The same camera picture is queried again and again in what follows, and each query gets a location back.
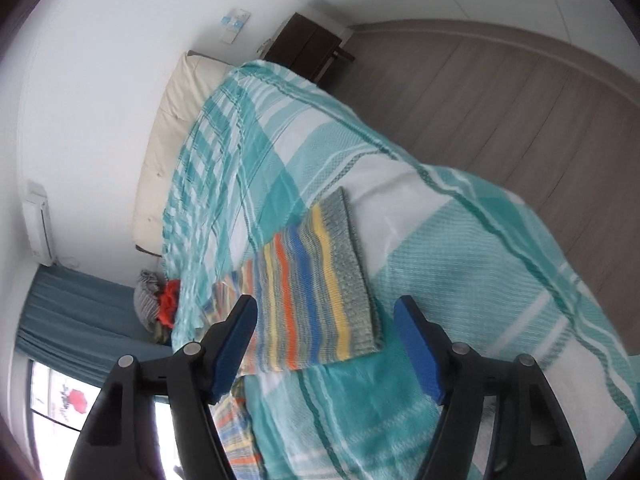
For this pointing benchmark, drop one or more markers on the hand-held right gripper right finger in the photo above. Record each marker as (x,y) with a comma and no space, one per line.
(420,352)

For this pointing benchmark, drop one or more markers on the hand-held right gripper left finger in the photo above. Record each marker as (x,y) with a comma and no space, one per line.
(232,350)

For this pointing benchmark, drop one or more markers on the striped knit pants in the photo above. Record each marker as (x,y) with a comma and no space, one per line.
(235,430)

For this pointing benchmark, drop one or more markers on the striped knit sweater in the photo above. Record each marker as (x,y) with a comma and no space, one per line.
(310,300)

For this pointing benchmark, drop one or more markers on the pile of grey clothes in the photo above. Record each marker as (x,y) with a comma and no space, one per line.
(145,300)

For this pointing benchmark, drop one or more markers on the red cloth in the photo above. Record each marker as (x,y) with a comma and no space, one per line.
(170,305)

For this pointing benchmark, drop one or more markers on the teal checked blanket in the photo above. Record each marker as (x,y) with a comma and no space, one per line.
(450,240)

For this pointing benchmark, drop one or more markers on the blue curtain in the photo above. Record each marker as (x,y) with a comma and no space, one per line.
(75,320)

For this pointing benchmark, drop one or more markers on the red window decoration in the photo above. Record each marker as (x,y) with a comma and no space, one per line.
(75,402)

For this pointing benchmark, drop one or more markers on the window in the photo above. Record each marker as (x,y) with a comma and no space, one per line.
(50,410)

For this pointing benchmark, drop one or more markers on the cream padded headboard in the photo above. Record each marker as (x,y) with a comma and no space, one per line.
(170,150)

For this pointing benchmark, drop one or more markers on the white air conditioner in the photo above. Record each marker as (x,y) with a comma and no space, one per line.
(37,225)

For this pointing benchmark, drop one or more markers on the dark wooden nightstand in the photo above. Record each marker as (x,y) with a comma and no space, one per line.
(305,45)

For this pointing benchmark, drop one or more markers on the white wall switch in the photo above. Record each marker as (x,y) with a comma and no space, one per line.
(235,25)

